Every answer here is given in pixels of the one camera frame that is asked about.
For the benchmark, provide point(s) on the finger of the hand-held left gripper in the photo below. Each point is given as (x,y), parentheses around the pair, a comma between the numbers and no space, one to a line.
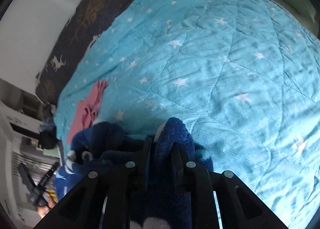
(24,176)
(48,176)

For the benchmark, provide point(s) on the person's left hand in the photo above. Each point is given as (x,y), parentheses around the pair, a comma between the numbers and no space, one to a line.
(44,210)

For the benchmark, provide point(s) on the pink garment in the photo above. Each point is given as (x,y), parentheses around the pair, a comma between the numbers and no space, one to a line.
(85,111)

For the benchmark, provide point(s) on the teal star quilt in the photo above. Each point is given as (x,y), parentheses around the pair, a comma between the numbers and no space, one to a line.
(225,69)

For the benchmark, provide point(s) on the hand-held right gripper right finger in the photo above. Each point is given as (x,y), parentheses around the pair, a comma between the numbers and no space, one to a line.
(178,161)

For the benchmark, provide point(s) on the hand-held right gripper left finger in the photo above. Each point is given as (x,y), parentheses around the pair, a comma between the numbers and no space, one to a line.
(147,154)

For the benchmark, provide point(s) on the black clothes pile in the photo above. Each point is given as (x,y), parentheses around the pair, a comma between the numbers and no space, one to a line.
(47,140)

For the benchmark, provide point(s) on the navy fleece star robe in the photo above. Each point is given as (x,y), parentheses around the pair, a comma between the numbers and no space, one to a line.
(175,139)

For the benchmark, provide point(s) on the dark deer print bedsheet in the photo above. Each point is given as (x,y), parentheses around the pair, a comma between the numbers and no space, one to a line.
(95,9)

